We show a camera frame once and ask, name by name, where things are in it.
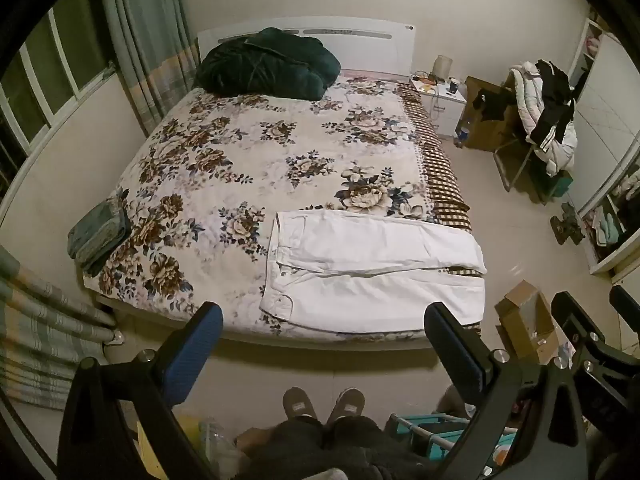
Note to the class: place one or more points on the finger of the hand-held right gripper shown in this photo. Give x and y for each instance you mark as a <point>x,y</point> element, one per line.
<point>627,302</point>
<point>575,322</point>

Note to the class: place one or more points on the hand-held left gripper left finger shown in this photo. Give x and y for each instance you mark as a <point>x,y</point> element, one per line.
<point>196,340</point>

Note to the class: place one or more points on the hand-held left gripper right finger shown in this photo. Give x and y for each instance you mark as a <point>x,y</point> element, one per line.
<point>452,350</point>

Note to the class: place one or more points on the white pants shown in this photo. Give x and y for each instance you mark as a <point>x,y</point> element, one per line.
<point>360,280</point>

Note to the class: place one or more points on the open cardboard box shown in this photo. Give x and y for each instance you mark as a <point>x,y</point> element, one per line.
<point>522,310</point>

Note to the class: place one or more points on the yellow bag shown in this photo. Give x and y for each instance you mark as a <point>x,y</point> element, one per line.
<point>187,427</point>

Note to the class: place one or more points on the teal rack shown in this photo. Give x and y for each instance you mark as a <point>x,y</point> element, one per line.
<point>430,440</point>

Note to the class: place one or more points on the dark green slippers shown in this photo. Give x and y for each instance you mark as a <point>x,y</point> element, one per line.
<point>567,225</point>

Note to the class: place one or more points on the clear plastic bottle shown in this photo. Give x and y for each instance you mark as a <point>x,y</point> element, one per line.
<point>215,442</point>

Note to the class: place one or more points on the grey slipper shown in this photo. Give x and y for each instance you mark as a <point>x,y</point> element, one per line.
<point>300,402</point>
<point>347,402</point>

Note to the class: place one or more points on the green box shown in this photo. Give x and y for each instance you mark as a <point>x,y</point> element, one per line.
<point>560,187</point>

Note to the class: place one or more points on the folded grey-green clothes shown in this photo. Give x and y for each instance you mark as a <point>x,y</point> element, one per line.
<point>97,237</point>

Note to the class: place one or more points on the green striped curtain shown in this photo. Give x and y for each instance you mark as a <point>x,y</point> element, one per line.
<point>45,330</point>
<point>145,35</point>

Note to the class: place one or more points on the person's legs in dark trousers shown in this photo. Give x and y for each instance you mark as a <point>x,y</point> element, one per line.
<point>325,450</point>

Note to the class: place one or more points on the metal folding chair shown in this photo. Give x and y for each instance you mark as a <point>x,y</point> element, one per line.
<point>505,165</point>

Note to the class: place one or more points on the floral blanket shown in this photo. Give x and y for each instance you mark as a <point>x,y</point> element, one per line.
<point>225,160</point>

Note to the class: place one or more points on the brown checkered bed sheet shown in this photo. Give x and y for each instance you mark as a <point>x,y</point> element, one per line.
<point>435,160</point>

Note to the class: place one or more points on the white wardrobe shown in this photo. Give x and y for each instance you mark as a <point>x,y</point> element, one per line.
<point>605,110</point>

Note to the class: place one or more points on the blue water bottle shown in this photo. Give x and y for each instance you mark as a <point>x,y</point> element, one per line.
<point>463,132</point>

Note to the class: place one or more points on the chair with piled clothes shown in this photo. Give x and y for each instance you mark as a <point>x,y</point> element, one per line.
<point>530,105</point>

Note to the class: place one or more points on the black clothing with stripes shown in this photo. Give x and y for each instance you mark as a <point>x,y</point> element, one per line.
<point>552,90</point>

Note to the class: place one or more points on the black cloth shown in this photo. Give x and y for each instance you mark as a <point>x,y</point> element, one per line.
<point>492,102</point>

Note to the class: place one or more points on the white nightstand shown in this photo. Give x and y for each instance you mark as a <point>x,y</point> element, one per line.
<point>445,110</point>

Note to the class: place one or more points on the dark cup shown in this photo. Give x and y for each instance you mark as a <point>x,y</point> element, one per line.
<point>454,86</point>

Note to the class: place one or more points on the beige table lamp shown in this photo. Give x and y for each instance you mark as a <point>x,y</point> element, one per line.
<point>442,67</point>

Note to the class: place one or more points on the dark green duvet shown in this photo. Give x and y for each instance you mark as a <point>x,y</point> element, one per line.
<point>265,65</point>

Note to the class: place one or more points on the window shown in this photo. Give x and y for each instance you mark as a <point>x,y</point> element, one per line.
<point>65,60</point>

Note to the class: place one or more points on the bed with white headboard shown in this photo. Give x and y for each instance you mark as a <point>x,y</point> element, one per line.
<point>370,45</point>

